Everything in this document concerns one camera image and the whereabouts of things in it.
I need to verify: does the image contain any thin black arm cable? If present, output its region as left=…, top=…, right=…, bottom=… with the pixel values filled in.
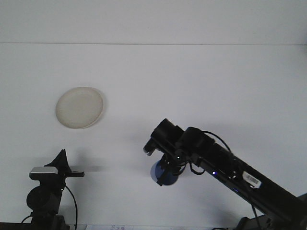
left=62, top=184, right=79, bottom=227
left=201, top=130, right=262, bottom=228

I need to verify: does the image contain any pale blue cup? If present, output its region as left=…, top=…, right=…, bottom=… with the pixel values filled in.
left=150, top=160, right=186, bottom=186

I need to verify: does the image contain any white printed paper sheet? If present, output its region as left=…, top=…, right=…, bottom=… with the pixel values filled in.
left=85, top=224, right=135, bottom=230

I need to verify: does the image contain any pale round plate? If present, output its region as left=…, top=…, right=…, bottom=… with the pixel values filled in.
left=55, top=86, right=105, bottom=130

